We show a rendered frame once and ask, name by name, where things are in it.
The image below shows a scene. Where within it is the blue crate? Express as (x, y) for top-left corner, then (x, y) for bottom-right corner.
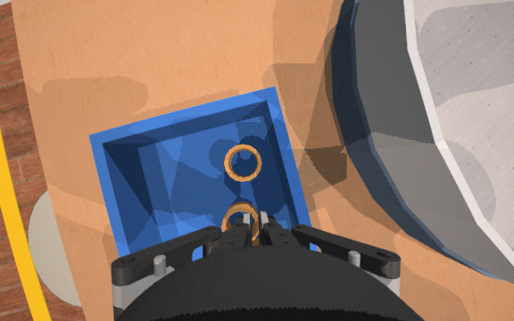
(89, 86), (312, 257)

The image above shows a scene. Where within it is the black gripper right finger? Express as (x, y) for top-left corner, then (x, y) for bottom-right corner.
(259, 211), (401, 297)

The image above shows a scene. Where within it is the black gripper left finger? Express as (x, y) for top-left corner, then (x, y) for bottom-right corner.
(111, 212), (253, 321)

